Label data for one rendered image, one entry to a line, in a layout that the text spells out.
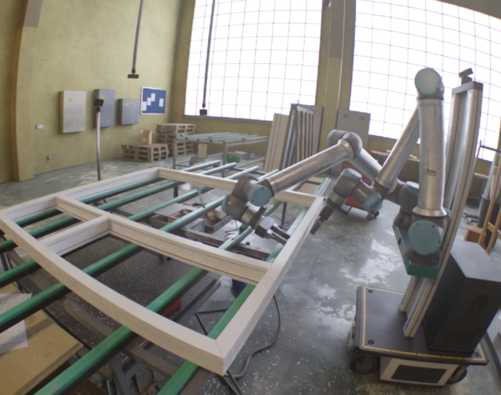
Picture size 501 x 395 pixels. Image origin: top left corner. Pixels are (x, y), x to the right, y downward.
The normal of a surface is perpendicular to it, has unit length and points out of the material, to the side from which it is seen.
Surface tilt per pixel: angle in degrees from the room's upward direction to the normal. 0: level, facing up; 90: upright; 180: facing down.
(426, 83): 83
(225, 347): 0
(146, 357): 0
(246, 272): 90
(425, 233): 95
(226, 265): 90
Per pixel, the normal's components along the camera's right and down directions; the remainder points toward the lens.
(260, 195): 0.26, 0.34
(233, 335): 0.08, -0.95
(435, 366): -0.36, 0.25
